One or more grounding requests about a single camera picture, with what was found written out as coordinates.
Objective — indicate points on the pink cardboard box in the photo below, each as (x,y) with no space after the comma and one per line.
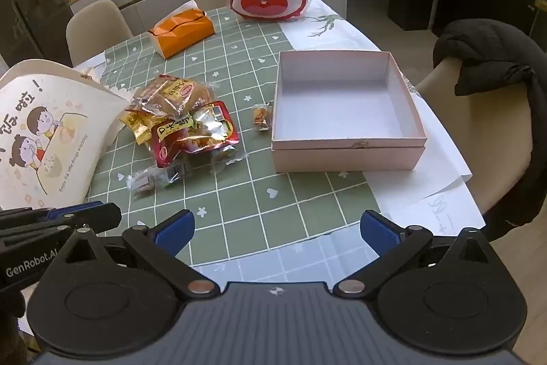
(342,157)

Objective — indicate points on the orange tissue box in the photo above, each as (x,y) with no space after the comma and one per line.
(179,35)

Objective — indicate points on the small wrapped candy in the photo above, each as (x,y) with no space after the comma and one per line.
(261,118)

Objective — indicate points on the black jacket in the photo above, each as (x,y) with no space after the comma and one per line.
(491,48)

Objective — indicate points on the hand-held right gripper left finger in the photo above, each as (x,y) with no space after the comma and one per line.
(175,229)

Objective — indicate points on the white leaf print tablecloth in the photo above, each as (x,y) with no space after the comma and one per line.
(324,35)

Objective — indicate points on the small bread packet yellow label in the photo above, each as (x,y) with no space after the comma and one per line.
(171,91)
(203,95)

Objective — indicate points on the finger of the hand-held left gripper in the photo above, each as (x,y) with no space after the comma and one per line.
(98,217)
(72,211)

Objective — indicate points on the red snack packet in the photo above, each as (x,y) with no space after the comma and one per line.
(192,142)

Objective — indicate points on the green checked tablecloth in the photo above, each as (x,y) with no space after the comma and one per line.
(256,70)

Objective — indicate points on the clear candy packet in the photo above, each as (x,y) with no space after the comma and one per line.
(154,181)
(226,157)

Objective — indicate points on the white cartoon print paper bag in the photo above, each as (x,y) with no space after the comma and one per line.
(51,125)

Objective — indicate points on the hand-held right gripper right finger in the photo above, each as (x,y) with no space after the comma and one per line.
(380,230)

